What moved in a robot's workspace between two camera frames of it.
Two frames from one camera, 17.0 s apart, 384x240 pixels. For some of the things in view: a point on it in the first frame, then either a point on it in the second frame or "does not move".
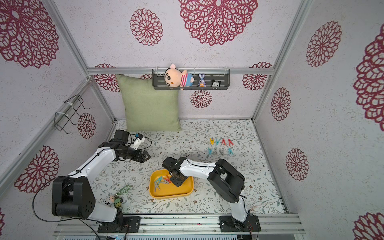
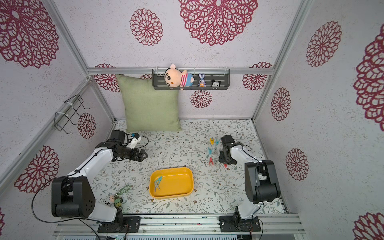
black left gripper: [137, 157] does not move
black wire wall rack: [61, 119] does not move
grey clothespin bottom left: [156, 184] does not move
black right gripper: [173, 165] -> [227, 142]
